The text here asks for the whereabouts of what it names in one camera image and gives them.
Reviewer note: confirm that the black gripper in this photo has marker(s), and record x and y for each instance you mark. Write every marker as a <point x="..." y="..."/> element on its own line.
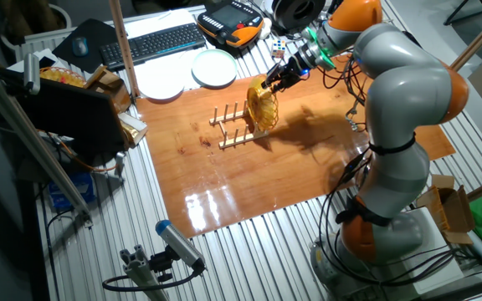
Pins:
<point x="293" y="71"/>

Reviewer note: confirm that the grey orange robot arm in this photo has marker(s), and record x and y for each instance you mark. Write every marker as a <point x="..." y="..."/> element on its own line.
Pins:
<point x="408" y="92"/>

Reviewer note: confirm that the wooden dish rack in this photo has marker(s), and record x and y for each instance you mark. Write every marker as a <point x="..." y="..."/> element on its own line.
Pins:
<point x="234" y="140"/>

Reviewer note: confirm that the rubik's cube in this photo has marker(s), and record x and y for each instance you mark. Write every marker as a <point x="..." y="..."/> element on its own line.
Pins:
<point x="278" y="49"/>

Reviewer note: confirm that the small white figure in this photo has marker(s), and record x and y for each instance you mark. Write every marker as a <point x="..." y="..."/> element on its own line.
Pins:
<point x="266" y="28"/>

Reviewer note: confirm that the pale green plate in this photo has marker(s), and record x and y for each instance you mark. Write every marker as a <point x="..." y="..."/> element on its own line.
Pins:
<point x="214" y="67"/>

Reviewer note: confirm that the black round spool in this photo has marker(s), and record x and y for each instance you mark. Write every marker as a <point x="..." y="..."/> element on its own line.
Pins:
<point x="299" y="12"/>

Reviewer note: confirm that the black orange teach pendant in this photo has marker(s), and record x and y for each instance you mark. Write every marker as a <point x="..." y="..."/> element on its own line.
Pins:
<point x="230" y="21"/>

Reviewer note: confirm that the large wooden board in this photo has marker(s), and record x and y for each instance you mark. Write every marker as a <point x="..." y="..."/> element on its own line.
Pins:
<point x="232" y="180"/>

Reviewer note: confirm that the black keyboard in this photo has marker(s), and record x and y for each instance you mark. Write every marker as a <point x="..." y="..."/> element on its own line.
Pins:
<point x="153" y="44"/>

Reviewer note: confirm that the white cardboard box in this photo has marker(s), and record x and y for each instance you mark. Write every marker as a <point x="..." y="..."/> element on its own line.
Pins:
<point x="134" y="127"/>

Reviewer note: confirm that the brown wooden box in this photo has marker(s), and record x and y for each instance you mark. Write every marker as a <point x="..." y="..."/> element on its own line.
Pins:
<point x="109" y="85"/>

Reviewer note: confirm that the black mouse pad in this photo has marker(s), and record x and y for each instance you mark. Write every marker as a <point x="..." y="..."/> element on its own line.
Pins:
<point x="94" y="37"/>

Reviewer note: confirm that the blue computer mouse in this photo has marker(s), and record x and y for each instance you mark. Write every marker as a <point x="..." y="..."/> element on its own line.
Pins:
<point x="80" y="46"/>

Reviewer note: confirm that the black monitor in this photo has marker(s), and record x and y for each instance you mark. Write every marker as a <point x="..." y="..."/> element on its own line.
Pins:
<point x="73" y="113"/>

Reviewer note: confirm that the open cardboard box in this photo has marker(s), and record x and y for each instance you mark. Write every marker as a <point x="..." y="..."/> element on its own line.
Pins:
<point x="448" y="209"/>

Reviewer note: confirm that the blue box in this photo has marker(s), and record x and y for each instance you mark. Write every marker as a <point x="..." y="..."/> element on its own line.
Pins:
<point x="71" y="190"/>

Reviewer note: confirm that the aluminium profile stand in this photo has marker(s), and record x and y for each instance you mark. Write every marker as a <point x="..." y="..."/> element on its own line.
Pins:
<point x="140" y="271"/>

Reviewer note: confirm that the long aluminium bar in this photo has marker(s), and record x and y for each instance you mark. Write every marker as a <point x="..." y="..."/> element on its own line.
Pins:
<point x="32" y="138"/>

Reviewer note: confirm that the grey camera with blue cap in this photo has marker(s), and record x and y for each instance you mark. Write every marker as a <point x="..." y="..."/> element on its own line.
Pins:
<point x="180" y="244"/>

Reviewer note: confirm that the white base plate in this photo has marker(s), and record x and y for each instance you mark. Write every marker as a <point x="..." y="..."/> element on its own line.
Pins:
<point x="437" y="251"/>

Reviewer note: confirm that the grey mounted camera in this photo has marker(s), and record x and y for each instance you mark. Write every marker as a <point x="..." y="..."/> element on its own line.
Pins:
<point x="32" y="73"/>

